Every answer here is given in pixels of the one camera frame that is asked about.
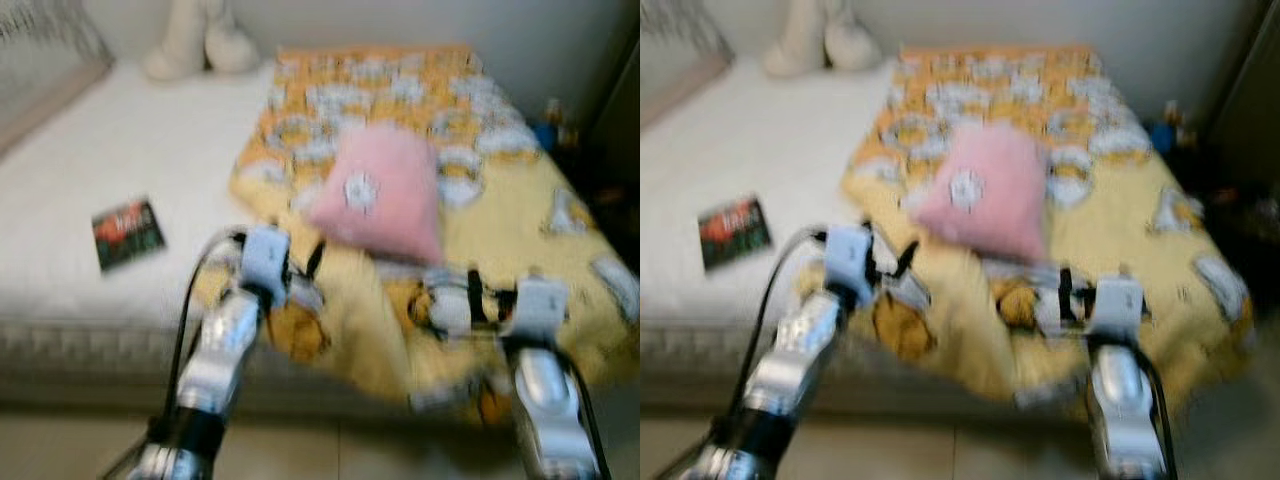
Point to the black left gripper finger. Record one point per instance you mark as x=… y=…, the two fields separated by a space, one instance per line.
x=315 y=260
x=878 y=255
x=905 y=260
x=294 y=255

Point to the small blue object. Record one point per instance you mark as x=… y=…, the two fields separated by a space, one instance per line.
x=1163 y=135
x=545 y=135

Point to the dark red green book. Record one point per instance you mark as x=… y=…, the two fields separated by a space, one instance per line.
x=130 y=235
x=735 y=232

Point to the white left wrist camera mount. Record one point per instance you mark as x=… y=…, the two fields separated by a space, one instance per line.
x=265 y=255
x=848 y=255

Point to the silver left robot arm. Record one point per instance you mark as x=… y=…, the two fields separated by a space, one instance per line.
x=215 y=350
x=800 y=350

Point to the white quilted mattress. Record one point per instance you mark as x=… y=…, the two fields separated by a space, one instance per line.
x=780 y=150
x=150 y=150

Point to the beige floral print pillow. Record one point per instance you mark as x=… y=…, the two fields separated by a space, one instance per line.
x=40 y=70
x=680 y=60

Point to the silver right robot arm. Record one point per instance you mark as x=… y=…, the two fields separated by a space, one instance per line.
x=1120 y=410
x=545 y=410

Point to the white plush toy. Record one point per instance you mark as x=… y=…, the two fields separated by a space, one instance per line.
x=810 y=40
x=190 y=45

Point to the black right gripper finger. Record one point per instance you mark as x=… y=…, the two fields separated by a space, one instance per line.
x=477 y=295
x=1065 y=295

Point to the yellow orange cartoon blanket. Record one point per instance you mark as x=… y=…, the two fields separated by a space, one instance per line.
x=1110 y=220
x=500 y=220

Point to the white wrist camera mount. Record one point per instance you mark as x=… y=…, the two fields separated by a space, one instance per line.
x=265 y=255
x=1118 y=305
x=848 y=255
x=540 y=308

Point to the pink plush pillow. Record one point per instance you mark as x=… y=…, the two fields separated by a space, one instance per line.
x=990 y=195
x=390 y=200

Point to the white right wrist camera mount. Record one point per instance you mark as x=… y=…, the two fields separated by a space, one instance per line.
x=540 y=308
x=1118 y=305

